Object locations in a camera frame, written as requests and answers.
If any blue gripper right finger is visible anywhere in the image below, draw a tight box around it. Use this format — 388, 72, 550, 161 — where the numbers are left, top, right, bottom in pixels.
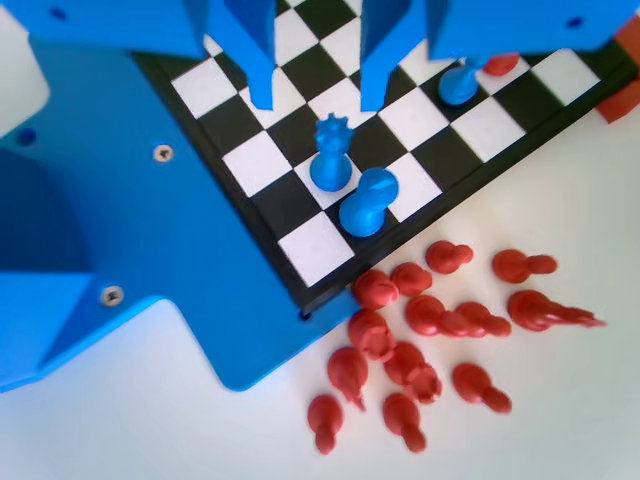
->
359, 0, 427, 113

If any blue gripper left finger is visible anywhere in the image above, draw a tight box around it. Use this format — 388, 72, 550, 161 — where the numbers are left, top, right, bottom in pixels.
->
207, 0, 278, 111

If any blue chess queen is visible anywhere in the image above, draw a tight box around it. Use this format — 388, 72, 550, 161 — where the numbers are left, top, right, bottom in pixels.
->
309, 113, 354, 193

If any black and white chess board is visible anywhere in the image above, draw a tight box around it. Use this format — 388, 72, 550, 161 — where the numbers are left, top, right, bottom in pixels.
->
130, 0, 640, 314

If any red chess pawn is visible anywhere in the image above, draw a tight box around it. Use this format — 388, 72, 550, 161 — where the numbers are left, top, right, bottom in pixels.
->
389, 262, 434, 299
425, 240, 475, 275
491, 248, 559, 283
404, 294, 466, 339
307, 394, 346, 457
482, 52, 522, 78
451, 362, 513, 416
453, 301, 513, 341
382, 392, 428, 455

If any blue chess pawn near edge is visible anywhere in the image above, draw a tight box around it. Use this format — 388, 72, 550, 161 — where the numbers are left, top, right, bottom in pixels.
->
338, 168, 400, 239

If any red chess rook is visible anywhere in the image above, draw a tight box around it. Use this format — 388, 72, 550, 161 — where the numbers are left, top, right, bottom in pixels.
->
347, 308, 397, 362
383, 342, 444, 406

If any red chess queen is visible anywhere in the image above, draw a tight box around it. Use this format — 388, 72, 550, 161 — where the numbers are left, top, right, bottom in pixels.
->
507, 289, 609, 333

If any red chess king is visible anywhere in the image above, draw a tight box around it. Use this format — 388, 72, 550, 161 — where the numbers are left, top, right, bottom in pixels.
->
327, 347, 371, 413

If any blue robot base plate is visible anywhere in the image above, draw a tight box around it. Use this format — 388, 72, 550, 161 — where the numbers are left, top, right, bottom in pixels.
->
0, 37, 361, 394

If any red board corner bracket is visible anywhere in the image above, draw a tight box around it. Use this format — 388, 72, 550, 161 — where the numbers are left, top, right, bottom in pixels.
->
596, 79, 640, 124

